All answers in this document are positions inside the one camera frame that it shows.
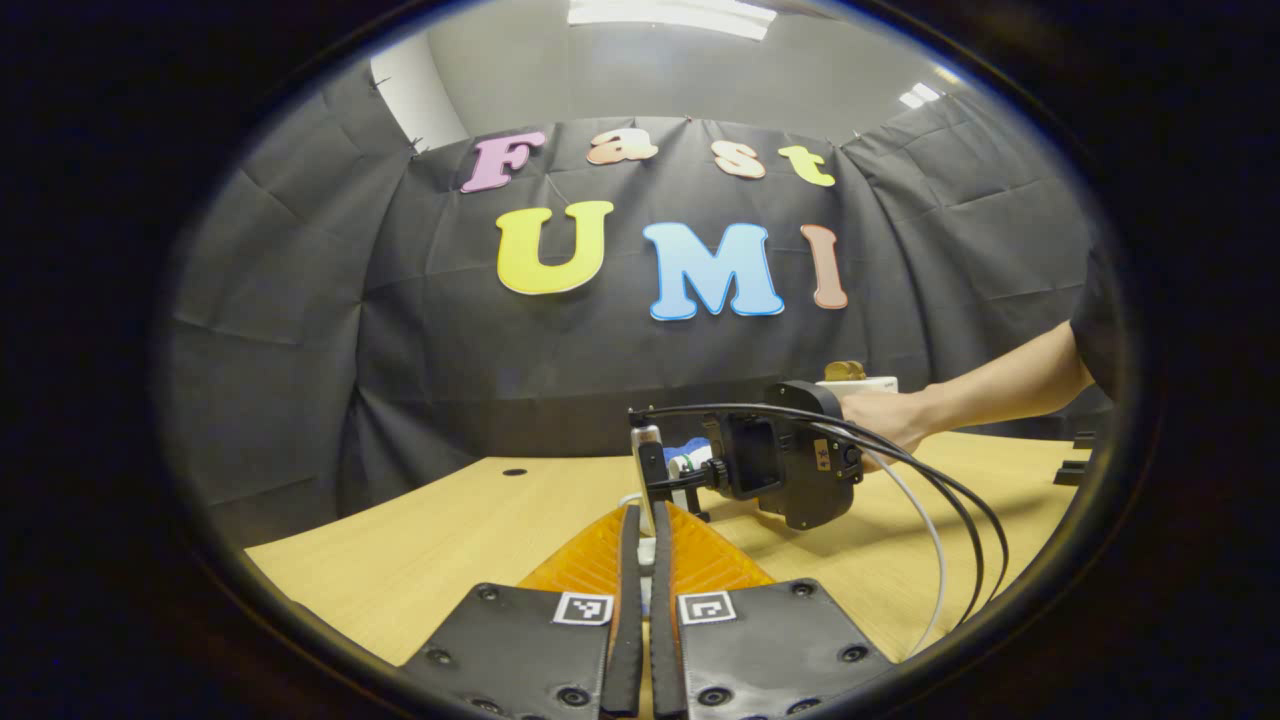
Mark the person's dark shirt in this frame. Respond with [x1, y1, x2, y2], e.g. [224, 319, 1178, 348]
[1068, 238, 1126, 403]

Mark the white toaster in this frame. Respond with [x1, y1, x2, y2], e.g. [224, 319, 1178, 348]
[814, 375, 900, 397]

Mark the black backdrop cloth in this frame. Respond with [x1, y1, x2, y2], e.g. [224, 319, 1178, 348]
[165, 60, 1113, 548]

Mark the black stand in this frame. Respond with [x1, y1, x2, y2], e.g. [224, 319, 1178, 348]
[1052, 430, 1098, 488]

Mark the white cable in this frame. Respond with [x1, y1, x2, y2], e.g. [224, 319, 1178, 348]
[858, 447, 948, 656]

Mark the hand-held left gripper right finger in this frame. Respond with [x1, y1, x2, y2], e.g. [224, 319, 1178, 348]
[650, 504, 896, 720]

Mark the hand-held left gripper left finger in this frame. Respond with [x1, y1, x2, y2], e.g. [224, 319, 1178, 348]
[400, 504, 644, 720]

